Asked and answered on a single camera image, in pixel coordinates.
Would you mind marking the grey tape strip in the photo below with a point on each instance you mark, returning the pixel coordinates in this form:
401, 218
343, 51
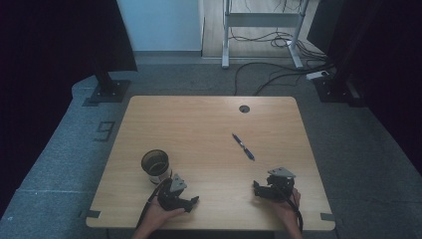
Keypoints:
327, 216
90, 214

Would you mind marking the dark curtain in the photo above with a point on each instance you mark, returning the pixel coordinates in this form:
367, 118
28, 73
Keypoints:
381, 66
49, 66

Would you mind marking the dark cup with white base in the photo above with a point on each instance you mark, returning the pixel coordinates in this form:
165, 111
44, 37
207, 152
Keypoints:
156, 165

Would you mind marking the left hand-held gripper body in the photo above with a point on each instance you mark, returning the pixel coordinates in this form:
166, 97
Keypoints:
169, 197

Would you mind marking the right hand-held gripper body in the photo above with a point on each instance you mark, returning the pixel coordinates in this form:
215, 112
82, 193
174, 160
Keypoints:
280, 185

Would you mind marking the white metal desk frame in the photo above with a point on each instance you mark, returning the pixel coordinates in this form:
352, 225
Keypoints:
262, 20

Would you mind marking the grey tape floor mark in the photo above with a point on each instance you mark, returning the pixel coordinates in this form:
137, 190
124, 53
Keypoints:
105, 131

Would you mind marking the white power strip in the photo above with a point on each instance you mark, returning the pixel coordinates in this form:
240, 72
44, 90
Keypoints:
316, 75

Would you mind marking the black stand base plate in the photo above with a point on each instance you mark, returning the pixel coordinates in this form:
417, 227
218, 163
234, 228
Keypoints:
109, 91
333, 89

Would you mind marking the person's left hand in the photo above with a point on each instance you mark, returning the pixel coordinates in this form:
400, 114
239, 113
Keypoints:
158, 215

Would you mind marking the black pen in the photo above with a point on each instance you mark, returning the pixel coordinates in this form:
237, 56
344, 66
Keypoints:
243, 146

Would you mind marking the person's right hand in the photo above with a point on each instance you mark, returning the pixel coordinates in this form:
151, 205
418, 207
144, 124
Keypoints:
287, 207

